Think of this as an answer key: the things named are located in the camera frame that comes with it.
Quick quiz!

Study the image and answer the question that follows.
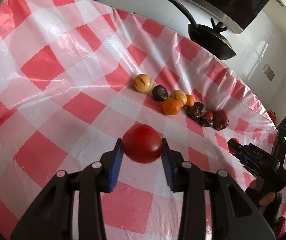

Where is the black frying pan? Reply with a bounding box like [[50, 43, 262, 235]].
[[168, 0, 236, 60]]

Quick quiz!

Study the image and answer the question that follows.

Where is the white wall socket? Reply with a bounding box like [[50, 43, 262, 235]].
[[263, 64, 275, 81]]

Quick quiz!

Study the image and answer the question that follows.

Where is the small orange tangerine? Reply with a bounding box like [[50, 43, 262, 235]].
[[185, 94, 195, 107]]

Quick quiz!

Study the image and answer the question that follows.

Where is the dark passion fruit front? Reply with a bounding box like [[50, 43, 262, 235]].
[[199, 115, 214, 127]]

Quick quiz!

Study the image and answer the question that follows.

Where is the large red tomato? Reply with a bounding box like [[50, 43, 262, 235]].
[[122, 124, 162, 164]]

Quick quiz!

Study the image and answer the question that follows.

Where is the small red cherry tomato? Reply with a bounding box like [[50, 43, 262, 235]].
[[204, 111, 214, 120]]

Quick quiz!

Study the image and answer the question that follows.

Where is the red white checkered tablecloth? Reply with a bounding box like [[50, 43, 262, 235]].
[[0, 0, 277, 239]]

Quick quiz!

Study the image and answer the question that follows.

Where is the dark red wrinkled fruit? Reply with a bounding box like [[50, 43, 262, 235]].
[[212, 110, 229, 131]]

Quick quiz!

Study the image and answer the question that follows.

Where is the yellow striped round fruit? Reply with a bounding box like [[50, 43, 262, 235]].
[[134, 73, 153, 93]]

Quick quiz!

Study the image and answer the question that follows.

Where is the dark purple passion fruit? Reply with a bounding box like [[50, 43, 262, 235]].
[[152, 85, 168, 102]]

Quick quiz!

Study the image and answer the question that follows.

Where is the right hand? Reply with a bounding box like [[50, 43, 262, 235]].
[[245, 179, 283, 228]]

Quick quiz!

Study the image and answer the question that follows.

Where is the dark mottled passion fruit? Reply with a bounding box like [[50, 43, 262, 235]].
[[186, 102, 205, 121]]

